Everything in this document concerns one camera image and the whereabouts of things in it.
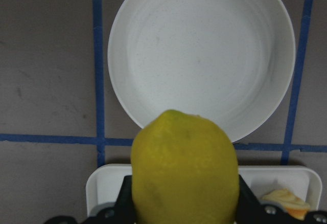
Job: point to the yellow lemon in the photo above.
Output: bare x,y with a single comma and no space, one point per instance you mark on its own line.
184,170

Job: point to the sliced yellow fruit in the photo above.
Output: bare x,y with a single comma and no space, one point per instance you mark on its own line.
295,206

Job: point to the white rectangular tray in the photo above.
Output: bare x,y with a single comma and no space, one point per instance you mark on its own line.
103,186

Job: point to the white round plate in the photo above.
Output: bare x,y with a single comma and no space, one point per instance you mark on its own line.
230,61

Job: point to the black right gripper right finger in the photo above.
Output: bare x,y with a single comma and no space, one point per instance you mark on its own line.
250,210

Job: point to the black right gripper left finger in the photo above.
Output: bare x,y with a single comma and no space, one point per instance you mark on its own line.
122,211

